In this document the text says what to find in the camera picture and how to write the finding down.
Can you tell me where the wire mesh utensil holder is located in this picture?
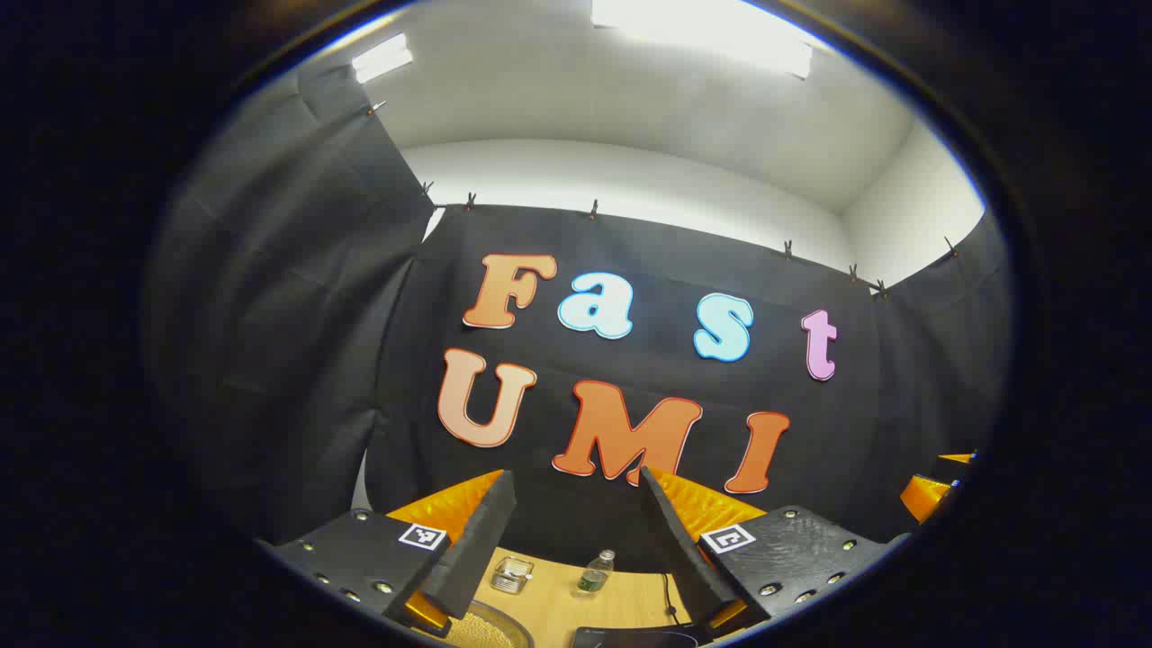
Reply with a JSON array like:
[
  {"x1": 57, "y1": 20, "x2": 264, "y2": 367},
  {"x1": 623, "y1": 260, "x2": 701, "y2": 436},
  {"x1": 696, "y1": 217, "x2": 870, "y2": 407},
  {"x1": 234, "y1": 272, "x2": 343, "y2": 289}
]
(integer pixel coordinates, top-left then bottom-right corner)
[{"x1": 490, "y1": 556, "x2": 535, "y2": 595}]

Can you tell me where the small ceiling light panel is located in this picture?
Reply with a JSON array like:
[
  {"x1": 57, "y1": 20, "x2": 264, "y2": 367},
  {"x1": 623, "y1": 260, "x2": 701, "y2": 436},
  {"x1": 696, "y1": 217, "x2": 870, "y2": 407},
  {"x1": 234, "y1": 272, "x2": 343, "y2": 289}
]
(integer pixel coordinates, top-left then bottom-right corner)
[{"x1": 351, "y1": 33, "x2": 415, "y2": 85}]

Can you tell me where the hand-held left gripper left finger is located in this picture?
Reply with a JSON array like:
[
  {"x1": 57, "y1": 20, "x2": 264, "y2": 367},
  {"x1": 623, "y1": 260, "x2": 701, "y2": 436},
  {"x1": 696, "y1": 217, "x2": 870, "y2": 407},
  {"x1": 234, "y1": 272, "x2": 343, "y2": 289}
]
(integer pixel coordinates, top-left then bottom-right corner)
[{"x1": 256, "y1": 468, "x2": 518, "y2": 640}]

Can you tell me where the black induction cooktop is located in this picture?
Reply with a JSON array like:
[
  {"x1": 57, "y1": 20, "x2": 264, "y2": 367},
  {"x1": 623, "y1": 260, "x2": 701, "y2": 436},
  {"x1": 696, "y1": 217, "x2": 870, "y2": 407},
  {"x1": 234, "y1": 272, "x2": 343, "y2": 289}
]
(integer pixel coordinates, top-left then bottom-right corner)
[{"x1": 571, "y1": 623, "x2": 712, "y2": 648}]

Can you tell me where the stainless steel pot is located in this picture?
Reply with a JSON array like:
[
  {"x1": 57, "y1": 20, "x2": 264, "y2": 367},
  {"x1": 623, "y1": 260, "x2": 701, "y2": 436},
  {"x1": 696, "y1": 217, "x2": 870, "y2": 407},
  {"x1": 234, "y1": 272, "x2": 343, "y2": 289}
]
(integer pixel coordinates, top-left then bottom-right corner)
[{"x1": 445, "y1": 598, "x2": 536, "y2": 648}]

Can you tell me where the heap of soybeans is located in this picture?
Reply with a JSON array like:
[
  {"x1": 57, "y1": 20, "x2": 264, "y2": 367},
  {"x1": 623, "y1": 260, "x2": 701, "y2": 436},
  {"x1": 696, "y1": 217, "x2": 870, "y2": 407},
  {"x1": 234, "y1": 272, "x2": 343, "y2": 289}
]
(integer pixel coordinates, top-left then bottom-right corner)
[{"x1": 447, "y1": 610, "x2": 514, "y2": 648}]

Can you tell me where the clear plastic water bottle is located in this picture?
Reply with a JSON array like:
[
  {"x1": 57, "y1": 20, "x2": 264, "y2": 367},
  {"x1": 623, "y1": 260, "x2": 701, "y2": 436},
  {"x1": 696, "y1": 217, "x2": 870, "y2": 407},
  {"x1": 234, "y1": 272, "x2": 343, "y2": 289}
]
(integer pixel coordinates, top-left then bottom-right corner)
[{"x1": 577, "y1": 549, "x2": 617, "y2": 595}]

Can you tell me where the large ceiling light panel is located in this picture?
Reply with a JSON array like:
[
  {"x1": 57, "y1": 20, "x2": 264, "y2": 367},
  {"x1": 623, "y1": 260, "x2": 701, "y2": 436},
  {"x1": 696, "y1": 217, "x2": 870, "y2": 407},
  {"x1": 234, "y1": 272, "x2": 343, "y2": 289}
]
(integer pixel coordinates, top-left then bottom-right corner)
[{"x1": 589, "y1": 0, "x2": 815, "y2": 80}]

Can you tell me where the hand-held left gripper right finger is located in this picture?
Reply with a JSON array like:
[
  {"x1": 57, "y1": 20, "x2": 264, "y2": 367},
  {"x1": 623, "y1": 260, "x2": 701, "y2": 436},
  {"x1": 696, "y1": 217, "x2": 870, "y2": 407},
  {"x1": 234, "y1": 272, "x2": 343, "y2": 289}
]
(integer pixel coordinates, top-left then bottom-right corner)
[{"x1": 637, "y1": 465, "x2": 910, "y2": 635}]

